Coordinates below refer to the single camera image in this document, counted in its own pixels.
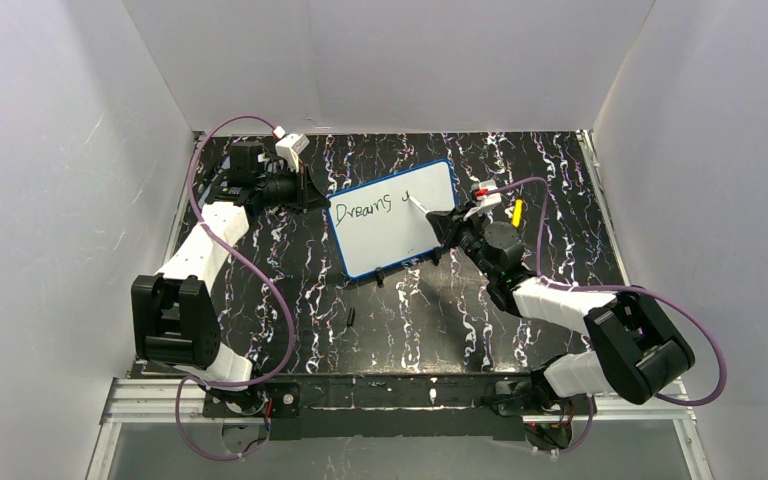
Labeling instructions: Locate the black marker cap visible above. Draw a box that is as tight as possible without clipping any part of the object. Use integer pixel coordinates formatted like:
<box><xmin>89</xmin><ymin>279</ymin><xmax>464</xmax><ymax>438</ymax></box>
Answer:
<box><xmin>346</xmin><ymin>307</ymin><xmax>356</xmax><ymax>327</ymax></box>

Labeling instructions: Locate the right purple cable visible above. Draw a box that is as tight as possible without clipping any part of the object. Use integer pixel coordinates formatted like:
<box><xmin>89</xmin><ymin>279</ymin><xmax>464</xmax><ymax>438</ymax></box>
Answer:
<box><xmin>489</xmin><ymin>176</ymin><xmax>728</xmax><ymax>455</ymax></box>

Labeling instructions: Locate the blue framed whiteboard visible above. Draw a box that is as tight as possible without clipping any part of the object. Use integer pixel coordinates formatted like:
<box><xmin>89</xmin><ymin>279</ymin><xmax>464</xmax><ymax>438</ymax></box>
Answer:
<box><xmin>327</xmin><ymin>159</ymin><xmax>457</xmax><ymax>279</ymax></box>

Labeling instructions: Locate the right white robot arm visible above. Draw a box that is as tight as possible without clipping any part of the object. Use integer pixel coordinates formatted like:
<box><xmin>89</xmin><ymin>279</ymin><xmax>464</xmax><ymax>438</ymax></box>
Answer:
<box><xmin>425</xmin><ymin>208</ymin><xmax>695</xmax><ymax>405</ymax></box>

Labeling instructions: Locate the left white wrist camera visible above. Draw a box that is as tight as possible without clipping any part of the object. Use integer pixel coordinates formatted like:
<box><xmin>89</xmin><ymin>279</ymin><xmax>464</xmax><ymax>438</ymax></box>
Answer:
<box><xmin>272</xmin><ymin>126</ymin><xmax>309</xmax><ymax>172</ymax></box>

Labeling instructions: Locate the yellow marker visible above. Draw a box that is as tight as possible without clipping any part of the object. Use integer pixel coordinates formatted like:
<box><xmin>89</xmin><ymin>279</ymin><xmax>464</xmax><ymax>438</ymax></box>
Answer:
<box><xmin>511</xmin><ymin>199</ymin><xmax>524</xmax><ymax>228</ymax></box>

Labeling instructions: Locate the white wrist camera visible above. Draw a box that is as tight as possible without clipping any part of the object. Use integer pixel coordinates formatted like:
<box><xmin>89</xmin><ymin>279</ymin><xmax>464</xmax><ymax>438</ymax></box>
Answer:
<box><xmin>272</xmin><ymin>126</ymin><xmax>309</xmax><ymax>172</ymax></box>
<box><xmin>465</xmin><ymin>180</ymin><xmax>501</xmax><ymax>219</ymax></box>

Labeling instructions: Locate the aluminium front rail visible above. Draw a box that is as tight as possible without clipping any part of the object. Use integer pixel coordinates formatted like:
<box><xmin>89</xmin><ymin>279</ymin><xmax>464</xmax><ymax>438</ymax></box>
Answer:
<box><xmin>100</xmin><ymin>376</ymin><xmax>697</xmax><ymax>425</ymax></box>

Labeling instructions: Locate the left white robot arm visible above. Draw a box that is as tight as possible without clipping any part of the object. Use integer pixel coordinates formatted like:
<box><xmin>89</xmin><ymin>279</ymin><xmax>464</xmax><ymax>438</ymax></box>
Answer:
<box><xmin>131</xmin><ymin>133</ymin><xmax>330</xmax><ymax>392</ymax></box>

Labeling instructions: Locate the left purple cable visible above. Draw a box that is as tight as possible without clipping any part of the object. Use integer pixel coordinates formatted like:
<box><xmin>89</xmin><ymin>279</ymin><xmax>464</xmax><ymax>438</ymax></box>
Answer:
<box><xmin>174</xmin><ymin>115</ymin><xmax>298</xmax><ymax>463</ymax></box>

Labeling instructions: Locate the purple cable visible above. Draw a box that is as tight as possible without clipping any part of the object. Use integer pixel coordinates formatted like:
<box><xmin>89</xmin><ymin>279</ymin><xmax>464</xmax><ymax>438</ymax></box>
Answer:
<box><xmin>174</xmin><ymin>115</ymin><xmax>298</xmax><ymax>463</ymax></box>
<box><xmin>489</xmin><ymin>176</ymin><xmax>728</xmax><ymax>455</ymax></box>

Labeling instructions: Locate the black white marker pen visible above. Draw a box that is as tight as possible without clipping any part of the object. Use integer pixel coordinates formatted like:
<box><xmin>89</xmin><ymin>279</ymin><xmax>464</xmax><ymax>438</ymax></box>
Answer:
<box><xmin>408</xmin><ymin>197</ymin><xmax>429</xmax><ymax>215</ymax></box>

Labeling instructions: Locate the whiteboard wire stand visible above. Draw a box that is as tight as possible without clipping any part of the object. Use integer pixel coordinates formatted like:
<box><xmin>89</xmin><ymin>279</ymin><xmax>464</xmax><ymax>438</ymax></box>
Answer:
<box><xmin>374</xmin><ymin>267</ymin><xmax>386</xmax><ymax>288</ymax></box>

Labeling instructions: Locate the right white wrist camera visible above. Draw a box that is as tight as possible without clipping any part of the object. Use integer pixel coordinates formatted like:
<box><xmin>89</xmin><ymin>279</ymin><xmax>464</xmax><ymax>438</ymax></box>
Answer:
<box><xmin>465</xmin><ymin>180</ymin><xmax>501</xmax><ymax>219</ymax></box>

